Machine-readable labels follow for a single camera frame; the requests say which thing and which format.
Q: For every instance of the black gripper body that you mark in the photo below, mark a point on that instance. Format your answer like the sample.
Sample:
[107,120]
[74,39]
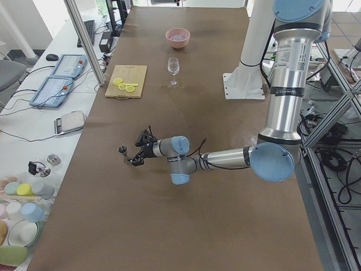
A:
[146,152]

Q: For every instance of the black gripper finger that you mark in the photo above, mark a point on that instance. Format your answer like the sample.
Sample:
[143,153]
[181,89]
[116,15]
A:
[138,162]
[130,160]

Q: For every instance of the steel cocktail jigger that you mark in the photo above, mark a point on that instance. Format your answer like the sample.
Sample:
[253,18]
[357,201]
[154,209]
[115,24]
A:
[122,149]

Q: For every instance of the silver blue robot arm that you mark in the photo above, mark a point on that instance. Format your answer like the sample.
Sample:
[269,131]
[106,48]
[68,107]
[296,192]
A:
[296,26]

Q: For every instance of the clear wine glass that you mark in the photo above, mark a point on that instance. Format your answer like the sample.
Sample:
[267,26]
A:
[173,69]

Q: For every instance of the clear ice cubes pile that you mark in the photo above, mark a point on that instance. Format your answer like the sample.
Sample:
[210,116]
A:
[178,37]

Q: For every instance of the yellow lemon slice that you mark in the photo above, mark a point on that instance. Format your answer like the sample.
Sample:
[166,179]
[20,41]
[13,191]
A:
[130,89]
[117,81]
[122,86]

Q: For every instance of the white kitchen scale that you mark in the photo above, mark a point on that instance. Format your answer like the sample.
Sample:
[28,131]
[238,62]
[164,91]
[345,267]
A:
[70,122]

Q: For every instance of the bamboo cutting board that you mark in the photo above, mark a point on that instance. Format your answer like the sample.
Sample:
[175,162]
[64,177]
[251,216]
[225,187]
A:
[129,74]

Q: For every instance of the grey cup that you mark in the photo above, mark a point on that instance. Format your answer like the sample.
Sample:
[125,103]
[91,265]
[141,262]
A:
[43,190]

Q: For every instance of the light blue cup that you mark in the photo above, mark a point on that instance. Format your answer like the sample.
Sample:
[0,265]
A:
[32,212]

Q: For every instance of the yellow cup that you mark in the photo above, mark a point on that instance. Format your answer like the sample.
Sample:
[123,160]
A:
[25,189]

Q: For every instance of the black power adapter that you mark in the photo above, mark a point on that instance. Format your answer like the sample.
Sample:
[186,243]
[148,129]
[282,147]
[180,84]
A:
[106,42]

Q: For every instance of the pink bowl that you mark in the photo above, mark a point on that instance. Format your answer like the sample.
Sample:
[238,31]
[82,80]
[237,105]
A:
[177,45]

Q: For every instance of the green cup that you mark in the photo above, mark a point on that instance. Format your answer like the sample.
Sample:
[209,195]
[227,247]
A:
[11,188]

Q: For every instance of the white cup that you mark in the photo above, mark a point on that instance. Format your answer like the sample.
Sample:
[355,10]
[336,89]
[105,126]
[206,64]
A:
[14,211]

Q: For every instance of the black computer mouse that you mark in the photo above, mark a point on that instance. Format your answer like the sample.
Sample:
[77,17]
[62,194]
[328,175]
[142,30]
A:
[52,57]

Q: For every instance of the white green rimmed bowl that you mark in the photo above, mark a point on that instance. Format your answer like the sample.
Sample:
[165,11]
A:
[23,234]

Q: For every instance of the black keyboard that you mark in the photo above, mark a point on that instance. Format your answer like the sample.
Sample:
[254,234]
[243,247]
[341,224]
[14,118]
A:
[89,26]

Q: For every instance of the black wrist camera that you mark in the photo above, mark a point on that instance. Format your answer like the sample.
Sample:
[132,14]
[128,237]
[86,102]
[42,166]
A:
[145,137]

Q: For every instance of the aluminium frame post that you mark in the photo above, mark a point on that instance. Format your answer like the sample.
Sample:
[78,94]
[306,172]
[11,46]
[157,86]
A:
[80,29]

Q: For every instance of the white camera stand column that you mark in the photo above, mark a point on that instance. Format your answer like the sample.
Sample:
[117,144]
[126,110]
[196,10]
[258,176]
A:
[245,82]

